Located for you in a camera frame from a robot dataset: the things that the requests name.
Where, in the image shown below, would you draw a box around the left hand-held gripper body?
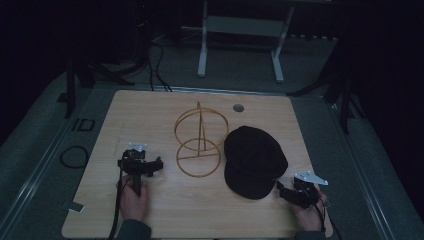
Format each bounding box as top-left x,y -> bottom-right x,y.
123,141 -> 155,198

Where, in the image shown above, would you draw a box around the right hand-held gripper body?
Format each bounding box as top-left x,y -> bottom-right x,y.
287,170 -> 330,210

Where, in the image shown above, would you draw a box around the black cap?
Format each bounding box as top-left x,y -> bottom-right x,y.
223,125 -> 290,201

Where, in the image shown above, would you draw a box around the golden wire hat stand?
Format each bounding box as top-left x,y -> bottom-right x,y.
173,100 -> 230,179

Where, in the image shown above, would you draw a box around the person's right hand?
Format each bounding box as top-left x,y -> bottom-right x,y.
290,189 -> 330,233

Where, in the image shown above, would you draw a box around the person's left hand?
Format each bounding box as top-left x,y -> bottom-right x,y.
118,174 -> 150,223

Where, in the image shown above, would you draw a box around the black tripod stand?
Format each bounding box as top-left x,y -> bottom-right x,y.
55,58 -> 136,120
285,63 -> 366,136

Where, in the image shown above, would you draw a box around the white metal stand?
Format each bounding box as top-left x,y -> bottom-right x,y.
196,0 -> 296,84

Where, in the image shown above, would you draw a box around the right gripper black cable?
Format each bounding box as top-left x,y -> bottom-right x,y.
309,190 -> 344,240

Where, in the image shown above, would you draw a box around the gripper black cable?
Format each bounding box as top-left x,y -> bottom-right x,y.
309,190 -> 344,240
107,165 -> 125,240

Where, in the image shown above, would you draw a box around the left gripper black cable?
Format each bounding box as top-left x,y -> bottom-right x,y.
107,165 -> 125,240

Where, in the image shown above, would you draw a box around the black cable loop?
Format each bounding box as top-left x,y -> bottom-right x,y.
59,145 -> 91,170

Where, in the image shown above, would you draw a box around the black floor cables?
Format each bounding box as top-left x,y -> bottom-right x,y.
145,39 -> 174,93

